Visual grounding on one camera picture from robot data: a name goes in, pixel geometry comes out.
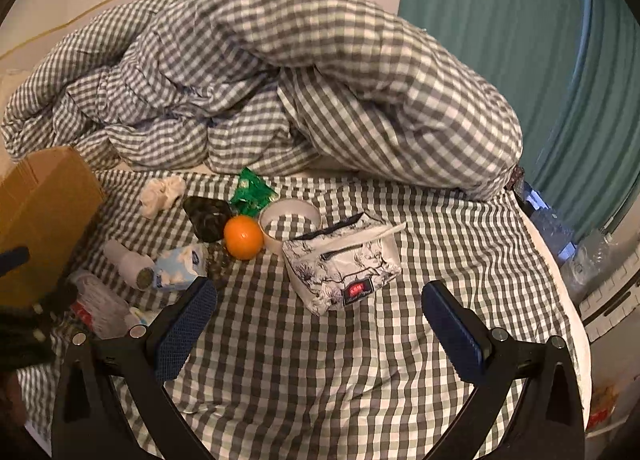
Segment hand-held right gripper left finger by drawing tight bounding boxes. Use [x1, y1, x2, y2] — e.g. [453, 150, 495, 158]
[50, 276, 221, 460]

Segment clear red label bottle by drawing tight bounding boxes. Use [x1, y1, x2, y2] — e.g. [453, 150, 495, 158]
[67, 270, 151, 339]

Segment clear tape roll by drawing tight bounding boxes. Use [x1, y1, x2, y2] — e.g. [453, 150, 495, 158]
[258, 200, 322, 255]

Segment green snack packet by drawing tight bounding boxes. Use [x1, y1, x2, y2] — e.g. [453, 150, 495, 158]
[229, 167, 278, 217]

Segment grey checked duvet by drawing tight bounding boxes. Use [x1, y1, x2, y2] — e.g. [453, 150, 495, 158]
[0, 0, 523, 202]

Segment small white bottle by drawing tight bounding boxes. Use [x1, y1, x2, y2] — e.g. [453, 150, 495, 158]
[103, 239, 156, 288]

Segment brown bead bracelet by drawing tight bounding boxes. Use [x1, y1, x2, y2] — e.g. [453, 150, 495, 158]
[206, 241, 232, 291]

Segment blue white card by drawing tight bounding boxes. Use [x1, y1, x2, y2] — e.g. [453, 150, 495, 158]
[152, 246, 208, 292]

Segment white items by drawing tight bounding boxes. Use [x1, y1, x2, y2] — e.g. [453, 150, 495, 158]
[281, 212, 407, 316]

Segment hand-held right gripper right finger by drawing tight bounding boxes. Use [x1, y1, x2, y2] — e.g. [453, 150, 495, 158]
[421, 280, 586, 460]

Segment teal curtain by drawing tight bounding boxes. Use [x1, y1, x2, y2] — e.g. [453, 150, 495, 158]
[397, 0, 640, 251]

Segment orange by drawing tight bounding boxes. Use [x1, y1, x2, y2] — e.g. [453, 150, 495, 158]
[223, 215, 264, 261]

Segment white ribbed appliance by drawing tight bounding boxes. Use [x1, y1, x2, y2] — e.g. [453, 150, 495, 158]
[577, 235, 640, 341]

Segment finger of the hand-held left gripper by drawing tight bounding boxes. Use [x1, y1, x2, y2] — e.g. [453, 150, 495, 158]
[0, 247, 30, 272]

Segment clear plastic water bottle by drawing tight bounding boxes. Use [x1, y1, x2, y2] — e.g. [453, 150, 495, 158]
[520, 180, 578, 263]

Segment dark plastic tray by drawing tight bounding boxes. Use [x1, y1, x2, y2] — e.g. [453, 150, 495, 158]
[182, 196, 234, 244]

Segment grey checked bedsheet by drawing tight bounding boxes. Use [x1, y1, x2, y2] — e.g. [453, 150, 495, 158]
[17, 170, 587, 460]

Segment brown cardboard box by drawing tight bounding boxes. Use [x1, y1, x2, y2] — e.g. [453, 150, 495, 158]
[0, 146, 107, 312]

